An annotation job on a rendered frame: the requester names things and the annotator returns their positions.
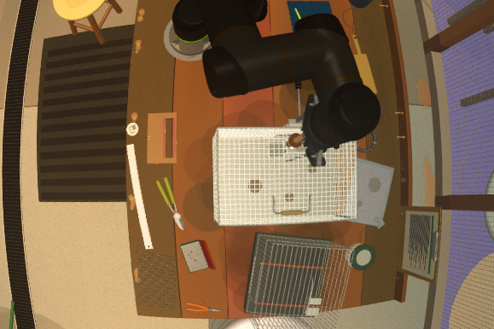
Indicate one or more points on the yellow wooden stool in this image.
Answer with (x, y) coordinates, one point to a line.
(77, 8)

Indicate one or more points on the grey flat panel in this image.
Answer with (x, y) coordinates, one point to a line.
(374, 189)

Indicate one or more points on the yellow pencil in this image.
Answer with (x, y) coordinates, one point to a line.
(297, 13)

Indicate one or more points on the small white round dish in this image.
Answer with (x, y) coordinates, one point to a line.
(132, 129)

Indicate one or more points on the wooden box with slot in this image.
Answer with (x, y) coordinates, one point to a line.
(156, 138)

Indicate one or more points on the grey round base plate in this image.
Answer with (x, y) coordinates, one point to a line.
(176, 47)

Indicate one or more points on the green stick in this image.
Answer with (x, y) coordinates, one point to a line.
(11, 315)

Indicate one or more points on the brown bench back rail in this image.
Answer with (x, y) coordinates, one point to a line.
(401, 82)

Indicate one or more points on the brown wooden knob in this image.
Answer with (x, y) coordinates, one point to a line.
(293, 141)

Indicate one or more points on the dark blue container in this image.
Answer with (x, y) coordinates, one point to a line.
(360, 3)

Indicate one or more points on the white ruler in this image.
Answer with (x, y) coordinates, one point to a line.
(139, 197)

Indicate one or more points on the white round mesh basket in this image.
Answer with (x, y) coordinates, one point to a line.
(271, 323)

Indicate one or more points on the dark ribbed floor mat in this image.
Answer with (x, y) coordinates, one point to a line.
(86, 123)

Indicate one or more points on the brown wooden beam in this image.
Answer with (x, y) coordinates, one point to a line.
(473, 202)
(460, 28)

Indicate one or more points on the tan wooden paddle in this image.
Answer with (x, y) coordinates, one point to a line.
(366, 66)

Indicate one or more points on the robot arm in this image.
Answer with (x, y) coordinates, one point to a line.
(271, 53)

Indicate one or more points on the green round tin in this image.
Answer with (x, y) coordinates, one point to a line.
(364, 256)

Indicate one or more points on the thin grey rod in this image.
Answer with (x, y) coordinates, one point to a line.
(299, 103)

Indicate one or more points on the blue book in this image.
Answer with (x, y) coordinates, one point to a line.
(312, 8)

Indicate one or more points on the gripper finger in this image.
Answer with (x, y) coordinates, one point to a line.
(312, 106)
(317, 158)

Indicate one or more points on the black floor grating strip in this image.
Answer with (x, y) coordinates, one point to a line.
(18, 164)

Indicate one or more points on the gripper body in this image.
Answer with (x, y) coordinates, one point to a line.
(311, 133)

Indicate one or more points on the large tan mesh disc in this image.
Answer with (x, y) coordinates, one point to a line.
(485, 296)

